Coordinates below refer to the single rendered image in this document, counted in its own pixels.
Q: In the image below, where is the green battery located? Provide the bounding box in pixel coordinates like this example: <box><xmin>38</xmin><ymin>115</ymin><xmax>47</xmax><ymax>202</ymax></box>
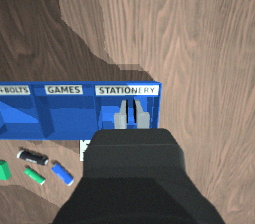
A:
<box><xmin>25</xmin><ymin>167</ymin><xmax>45</xmax><ymax>184</ymax></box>

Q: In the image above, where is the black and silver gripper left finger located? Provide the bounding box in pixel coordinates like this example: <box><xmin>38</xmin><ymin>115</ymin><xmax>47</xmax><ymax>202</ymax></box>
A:
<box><xmin>114</xmin><ymin>100</ymin><xmax>128</xmax><ymax>129</ymax></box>

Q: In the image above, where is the white domino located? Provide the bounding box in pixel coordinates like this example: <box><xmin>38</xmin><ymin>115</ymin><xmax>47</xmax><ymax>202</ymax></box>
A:
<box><xmin>80</xmin><ymin>140</ymin><xmax>91</xmax><ymax>161</ymax></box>

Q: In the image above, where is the blue three-compartment bin rack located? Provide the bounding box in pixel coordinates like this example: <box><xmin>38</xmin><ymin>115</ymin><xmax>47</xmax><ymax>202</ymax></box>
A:
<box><xmin>0</xmin><ymin>81</ymin><xmax>162</xmax><ymax>140</ymax></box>

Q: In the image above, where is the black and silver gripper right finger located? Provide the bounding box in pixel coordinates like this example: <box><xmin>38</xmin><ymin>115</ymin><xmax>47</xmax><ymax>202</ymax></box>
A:
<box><xmin>133</xmin><ymin>99</ymin><xmax>150</xmax><ymax>129</ymax></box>

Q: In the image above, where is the black aa battery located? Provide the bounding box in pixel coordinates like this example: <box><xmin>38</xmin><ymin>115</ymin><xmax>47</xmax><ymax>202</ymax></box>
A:
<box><xmin>17</xmin><ymin>150</ymin><xmax>48</xmax><ymax>166</ymax></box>

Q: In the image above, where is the blue aa battery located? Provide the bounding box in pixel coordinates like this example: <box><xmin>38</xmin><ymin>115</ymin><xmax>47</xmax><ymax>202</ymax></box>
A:
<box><xmin>51</xmin><ymin>163</ymin><xmax>74</xmax><ymax>185</ymax></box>

